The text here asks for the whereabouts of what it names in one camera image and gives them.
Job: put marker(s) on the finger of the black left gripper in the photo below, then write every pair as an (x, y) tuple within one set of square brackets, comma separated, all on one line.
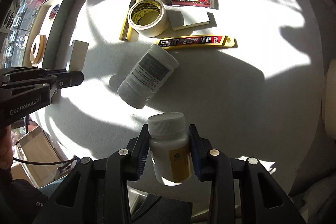
[(53, 72), (73, 78)]

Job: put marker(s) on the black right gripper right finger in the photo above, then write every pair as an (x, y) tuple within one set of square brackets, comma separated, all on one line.
[(214, 166)]

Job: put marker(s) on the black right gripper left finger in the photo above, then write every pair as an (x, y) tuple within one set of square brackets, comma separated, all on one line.
[(127, 164)]

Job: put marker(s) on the small white bottle yellow label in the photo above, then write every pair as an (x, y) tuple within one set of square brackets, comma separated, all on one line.
[(169, 148)]

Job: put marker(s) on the large white bottle grey label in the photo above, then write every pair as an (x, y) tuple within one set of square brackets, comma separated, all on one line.
[(147, 77)]

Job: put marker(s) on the beige masking tape roll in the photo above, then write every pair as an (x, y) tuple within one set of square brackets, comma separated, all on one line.
[(148, 17)]

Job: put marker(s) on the white sticky note pad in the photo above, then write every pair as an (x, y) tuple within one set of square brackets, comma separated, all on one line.
[(180, 20)]

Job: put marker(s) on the yellow blade refill case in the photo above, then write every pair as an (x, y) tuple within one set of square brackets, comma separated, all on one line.
[(198, 41)]

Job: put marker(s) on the grey shallow storage tray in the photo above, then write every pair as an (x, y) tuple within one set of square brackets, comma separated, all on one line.
[(43, 40)]

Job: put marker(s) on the tape roll with blue-red core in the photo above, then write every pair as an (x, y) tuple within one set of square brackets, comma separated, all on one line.
[(54, 11)]

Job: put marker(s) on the red patterned lighter with cap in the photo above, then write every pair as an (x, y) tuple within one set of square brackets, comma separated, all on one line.
[(194, 3)]

